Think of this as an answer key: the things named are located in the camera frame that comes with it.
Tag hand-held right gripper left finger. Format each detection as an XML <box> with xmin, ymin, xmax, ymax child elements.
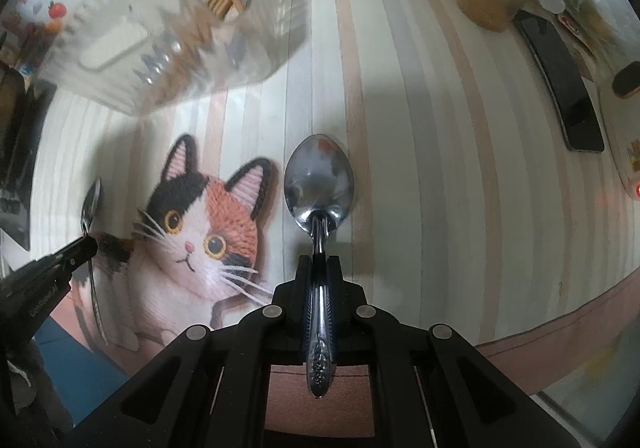
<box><xmin>75</xmin><ymin>255</ymin><xmax>315</xmax><ymax>448</ymax></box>

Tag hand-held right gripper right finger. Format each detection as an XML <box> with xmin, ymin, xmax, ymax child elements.
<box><xmin>325</xmin><ymin>255</ymin><xmax>582</xmax><ymax>448</ymax></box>

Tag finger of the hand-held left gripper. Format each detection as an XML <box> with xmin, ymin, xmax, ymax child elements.
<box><xmin>34</xmin><ymin>238</ymin><xmax>99</xmax><ymax>280</ymax></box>

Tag round-bowl steel spoon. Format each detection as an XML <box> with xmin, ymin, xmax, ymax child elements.
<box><xmin>79</xmin><ymin>176</ymin><xmax>109</xmax><ymax>347</ymax></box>

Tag steel spoon with ornate handle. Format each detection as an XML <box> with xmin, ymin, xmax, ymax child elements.
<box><xmin>283</xmin><ymin>133</ymin><xmax>356</xmax><ymax>400</ymax></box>

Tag clear ribbed plastic container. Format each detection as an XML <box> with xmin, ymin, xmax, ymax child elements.
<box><xmin>37</xmin><ymin>0</ymin><xmax>312</xmax><ymax>117</ymax></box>

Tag blue cabinet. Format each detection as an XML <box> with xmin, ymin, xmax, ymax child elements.
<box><xmin>34</xmin><ymin>317</ymin><xmax>133</xmax><ymax>429</ymax></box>

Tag black cooktop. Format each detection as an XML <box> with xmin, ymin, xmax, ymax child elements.
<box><xmin>0</xmin><ymin>63</ymin><xmax>57</xmax><ymax>252</ymax></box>

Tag striped cat print table mat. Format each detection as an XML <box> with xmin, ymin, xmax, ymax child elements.
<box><xmin>25</xmin><ymin>0</ymin><xmax>640</xmax><ymax>400</ymax></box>

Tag black smartphone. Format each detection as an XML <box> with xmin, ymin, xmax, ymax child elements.
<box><xmin>512</xmin><ymin>10</ymin><xmax>606</xmax><ymax>154</ymax></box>

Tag pink and white electric kettle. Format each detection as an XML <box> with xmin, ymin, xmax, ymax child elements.
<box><xmin>597</xmin><ymin>60</ymin><xmax>640</xmax><ymax>205</ymax></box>

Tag small brown card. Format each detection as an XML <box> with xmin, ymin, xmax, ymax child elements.
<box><xmin>570</xmin><ymin>35</ymin><xmax>599</xmax><ymax>80</ymax></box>

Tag small red and white packet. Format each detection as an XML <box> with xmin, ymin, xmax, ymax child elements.
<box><xmin>556</xmin><ymin>13</ymin><xmax>587</xmax><ymax>42</ymax></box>

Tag fruit wall stickers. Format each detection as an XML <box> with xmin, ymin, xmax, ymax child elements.
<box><xmin>9</xmin><ymin>0</ymin><xmax>69</xmax><ymax>38</ymax></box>

